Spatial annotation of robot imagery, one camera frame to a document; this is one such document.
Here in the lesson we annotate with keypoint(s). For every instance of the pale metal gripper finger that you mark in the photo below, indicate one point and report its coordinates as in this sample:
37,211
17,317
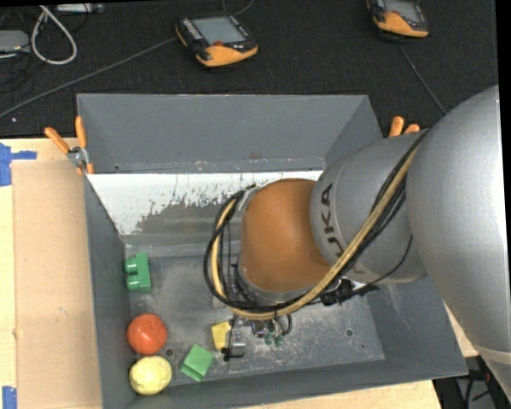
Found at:
237,336
237,350

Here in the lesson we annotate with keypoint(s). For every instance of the yellow block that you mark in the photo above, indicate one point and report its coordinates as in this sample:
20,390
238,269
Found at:
220,334

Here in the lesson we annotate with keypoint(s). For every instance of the green block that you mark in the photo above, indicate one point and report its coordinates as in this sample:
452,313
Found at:
197,362

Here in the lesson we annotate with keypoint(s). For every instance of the orange ball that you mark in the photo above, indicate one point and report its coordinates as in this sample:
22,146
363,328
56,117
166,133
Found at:
146,334

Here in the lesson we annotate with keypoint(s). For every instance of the yellow ball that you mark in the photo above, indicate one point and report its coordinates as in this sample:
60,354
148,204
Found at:
150,375

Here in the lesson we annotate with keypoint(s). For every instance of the green toy brick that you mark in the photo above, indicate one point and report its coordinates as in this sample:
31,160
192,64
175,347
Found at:
141,273

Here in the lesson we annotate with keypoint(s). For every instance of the brown cardboard board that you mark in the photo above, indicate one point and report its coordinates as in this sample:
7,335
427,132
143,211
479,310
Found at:
50,287

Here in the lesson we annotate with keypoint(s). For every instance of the grey metal bin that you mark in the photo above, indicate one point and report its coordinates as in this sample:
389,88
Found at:
183,130

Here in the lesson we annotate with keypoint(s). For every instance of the black cylinder on white bracket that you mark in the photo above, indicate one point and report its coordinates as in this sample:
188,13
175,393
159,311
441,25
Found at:
335,295

